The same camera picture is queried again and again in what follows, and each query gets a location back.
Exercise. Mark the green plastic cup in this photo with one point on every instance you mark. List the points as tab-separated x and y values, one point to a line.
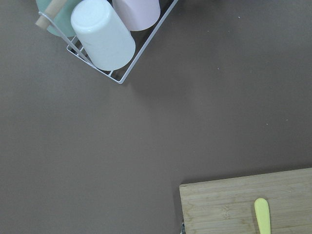
63	18

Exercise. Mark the wooden rack handle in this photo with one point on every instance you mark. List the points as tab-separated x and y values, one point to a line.
46	18

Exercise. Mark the pink plastic cup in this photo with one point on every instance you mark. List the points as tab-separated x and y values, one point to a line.
137	15

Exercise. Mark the yellow plastic knife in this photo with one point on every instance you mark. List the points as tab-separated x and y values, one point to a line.
262	213

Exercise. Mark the white wire cup rack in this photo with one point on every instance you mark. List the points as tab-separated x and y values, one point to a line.
142	39

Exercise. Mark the bamboo cutting board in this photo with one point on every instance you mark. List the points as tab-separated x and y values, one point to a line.
226	206

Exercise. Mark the white plastic cup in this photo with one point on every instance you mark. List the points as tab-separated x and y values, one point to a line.
105	38

